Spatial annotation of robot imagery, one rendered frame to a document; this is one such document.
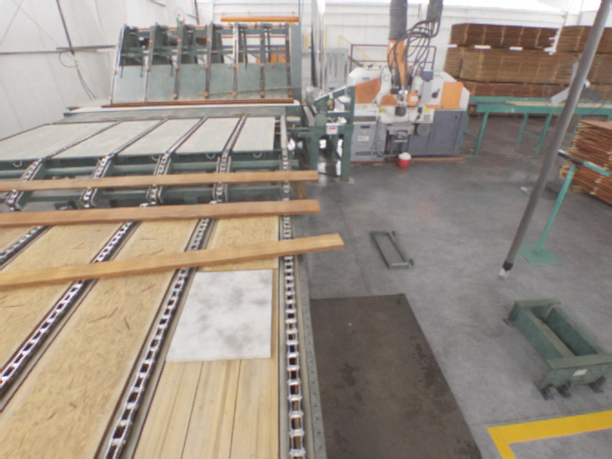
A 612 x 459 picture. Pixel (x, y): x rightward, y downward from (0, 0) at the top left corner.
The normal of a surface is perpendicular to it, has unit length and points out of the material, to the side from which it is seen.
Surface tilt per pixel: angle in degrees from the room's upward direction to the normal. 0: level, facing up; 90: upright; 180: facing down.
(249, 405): 0
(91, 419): 0
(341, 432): 0
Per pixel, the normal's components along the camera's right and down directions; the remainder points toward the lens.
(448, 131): 0.07, 0.51
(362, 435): 0.00, -0.86
